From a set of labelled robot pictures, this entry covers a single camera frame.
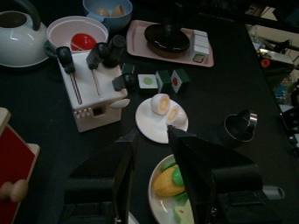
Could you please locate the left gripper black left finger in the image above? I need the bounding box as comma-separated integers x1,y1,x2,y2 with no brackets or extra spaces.
112,129,139,224

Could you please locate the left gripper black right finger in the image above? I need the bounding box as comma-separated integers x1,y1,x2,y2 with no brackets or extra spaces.
167,125,262,224

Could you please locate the black pot lid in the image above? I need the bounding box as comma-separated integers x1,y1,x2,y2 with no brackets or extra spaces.
144,23,192,60

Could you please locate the bright green toy vegetable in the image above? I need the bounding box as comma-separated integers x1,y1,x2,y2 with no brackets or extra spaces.
171,167,186,187

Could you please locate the yellow toy corn cob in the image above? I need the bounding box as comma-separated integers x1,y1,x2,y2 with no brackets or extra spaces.
152,164,187,198

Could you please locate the toy frying pan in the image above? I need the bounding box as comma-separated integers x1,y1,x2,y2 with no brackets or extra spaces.
147,153,196,224

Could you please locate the small black cup metal rim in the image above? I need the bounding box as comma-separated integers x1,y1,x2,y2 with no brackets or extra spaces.
223,108,259,144

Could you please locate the toy boiled egg half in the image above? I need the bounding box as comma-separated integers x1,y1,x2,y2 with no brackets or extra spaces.
164,105,188,127
150,93,172,116

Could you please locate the white round plate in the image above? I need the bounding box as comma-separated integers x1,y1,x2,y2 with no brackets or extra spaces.
135,97,191,144

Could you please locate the pale green toy slice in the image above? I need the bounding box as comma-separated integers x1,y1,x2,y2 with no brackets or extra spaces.
172,198,196,224

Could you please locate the white toy knife block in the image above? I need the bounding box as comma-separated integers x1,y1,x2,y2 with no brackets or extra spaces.
58,51,131,134

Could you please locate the sushi roll with red centre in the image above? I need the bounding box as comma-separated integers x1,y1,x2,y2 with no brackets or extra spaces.
170,68,192,95

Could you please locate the small dark green sushi roll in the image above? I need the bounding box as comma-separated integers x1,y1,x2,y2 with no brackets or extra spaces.
120,62,136,74

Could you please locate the pink rectangular tray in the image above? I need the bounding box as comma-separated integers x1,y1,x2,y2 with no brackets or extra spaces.
126,19,215,68

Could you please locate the red toy tomato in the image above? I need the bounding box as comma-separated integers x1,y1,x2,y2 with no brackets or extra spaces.
70,32,99,52

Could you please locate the light blue bowl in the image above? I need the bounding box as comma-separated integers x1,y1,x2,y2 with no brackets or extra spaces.
82,0,135,32

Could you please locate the tan toy bread piece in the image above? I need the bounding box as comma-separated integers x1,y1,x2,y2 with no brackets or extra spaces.
111,4,127,18

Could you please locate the pale kettle with black handle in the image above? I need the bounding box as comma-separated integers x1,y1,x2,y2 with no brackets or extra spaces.
0,0,51,68

